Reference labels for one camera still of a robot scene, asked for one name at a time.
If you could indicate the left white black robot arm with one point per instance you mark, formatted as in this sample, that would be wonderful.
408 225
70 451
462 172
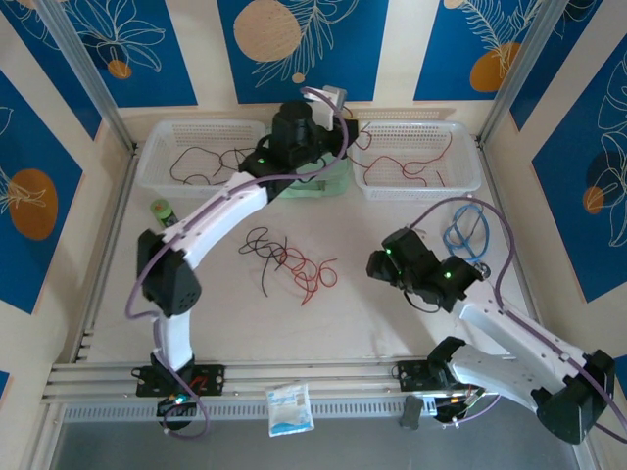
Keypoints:
210 220

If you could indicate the small green lidded bottle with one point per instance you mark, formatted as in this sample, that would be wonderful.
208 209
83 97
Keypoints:
161 208

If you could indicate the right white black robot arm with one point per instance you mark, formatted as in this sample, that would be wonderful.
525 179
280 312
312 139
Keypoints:
514 333

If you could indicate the long aluminium mounting rail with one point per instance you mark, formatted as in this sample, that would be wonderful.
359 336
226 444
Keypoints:
318 374

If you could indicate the dark grey plastic clip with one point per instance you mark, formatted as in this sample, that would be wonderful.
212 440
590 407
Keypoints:
410 412

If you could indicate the aluminium side rail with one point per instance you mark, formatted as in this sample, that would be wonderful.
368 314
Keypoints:
125 186
498 191

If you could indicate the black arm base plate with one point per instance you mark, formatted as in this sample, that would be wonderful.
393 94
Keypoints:
215 379
409 374

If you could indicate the aluminium frame post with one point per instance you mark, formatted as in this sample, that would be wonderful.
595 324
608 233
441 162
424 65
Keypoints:
529 54
83 63

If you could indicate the small controller circuit board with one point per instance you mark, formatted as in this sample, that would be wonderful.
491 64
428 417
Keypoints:
455 401
171 405

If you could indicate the white blue printed sachet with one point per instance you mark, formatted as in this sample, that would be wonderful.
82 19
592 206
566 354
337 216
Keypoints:
289 408

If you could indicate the mint green zip pouch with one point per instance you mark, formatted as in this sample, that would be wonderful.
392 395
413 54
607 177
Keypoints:
338 186

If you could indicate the white perforated plastic basket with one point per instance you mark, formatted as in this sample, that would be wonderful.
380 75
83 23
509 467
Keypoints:
161 142
416 142

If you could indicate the blue stethoscope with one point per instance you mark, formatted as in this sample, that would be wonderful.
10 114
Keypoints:
446 240

